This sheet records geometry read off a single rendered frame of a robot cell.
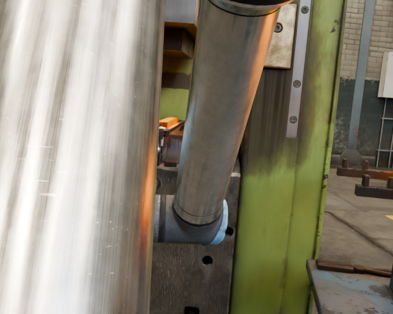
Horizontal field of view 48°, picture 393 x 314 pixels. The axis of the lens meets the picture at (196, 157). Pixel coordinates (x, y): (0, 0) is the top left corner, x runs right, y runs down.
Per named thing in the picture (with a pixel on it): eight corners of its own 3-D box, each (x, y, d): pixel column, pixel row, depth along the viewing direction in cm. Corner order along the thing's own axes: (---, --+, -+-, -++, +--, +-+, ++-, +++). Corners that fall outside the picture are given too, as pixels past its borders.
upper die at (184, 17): (194, 23, 109) (196, -16, 108) (115, 19, 110) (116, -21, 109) (204, 42, 150) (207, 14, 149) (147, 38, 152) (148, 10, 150)
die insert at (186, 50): (181, 51, 120) (183, 28, 119) (155, 49, 121) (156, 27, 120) (192, 59, 150) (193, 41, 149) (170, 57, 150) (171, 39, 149)
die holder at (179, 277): (226, 341, 114) (240, 173, 107) (83, 325, 117) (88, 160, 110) (228, 260, 169) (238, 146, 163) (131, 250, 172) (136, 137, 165)
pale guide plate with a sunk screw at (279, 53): (290, 68, 120) (297, 4, 118) (257, 66, 121) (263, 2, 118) (289, 68, 122) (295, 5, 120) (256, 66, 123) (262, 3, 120)
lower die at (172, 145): (184, 164, 114) (186, 132, 113) (109, 157, 116) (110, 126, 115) (197, 145, 156) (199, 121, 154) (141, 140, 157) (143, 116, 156)
